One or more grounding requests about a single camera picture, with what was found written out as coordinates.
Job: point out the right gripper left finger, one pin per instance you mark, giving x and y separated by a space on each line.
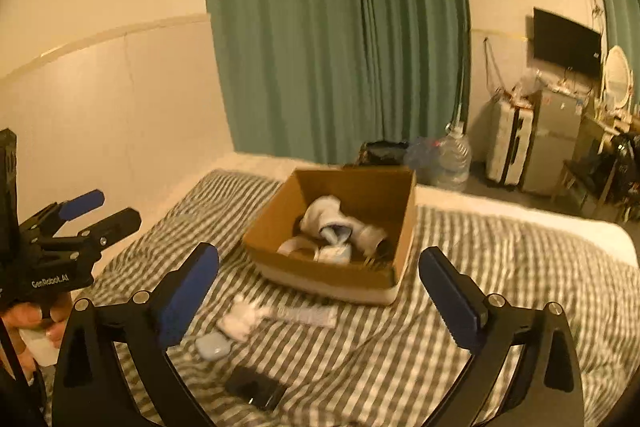
90 386

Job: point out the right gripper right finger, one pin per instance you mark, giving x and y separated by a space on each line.
545 388

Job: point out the white earbuds case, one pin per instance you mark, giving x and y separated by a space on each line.
213 346

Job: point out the white plush toy figure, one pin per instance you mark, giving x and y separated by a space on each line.
242 318

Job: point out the white cream tube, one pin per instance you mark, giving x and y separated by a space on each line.
325 317

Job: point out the left hand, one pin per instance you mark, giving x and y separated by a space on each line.
29 316

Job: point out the cream bed sheet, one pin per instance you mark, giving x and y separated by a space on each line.
127 186

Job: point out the black phone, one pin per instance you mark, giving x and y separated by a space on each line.
256 389

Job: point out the grey checkered bed cover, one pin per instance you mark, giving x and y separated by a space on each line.
380 366

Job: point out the white dressing table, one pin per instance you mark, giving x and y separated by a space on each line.
593 137

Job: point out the black bags pile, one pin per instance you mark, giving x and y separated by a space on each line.
614 174

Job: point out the large clear water bottle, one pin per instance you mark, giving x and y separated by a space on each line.
452 159

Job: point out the brown cardboard box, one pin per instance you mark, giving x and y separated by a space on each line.
381 196

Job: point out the silver mini fridge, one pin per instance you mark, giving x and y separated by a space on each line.
557 118

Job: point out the white suitcase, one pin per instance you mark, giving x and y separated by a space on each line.
510 133

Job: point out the clear plastic bag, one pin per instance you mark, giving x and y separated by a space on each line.
422 156

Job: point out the black basket by curtain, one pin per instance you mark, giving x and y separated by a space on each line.
382 153

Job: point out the oval white vanity mirror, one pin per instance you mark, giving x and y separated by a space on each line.
618 82

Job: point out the green curtain left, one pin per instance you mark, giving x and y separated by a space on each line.
315 79

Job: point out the green curtain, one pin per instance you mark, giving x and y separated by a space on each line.
315 79
623 29

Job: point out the green curtain right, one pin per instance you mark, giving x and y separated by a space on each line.
623 29

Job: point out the black wall television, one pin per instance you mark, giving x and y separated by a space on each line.
565 43

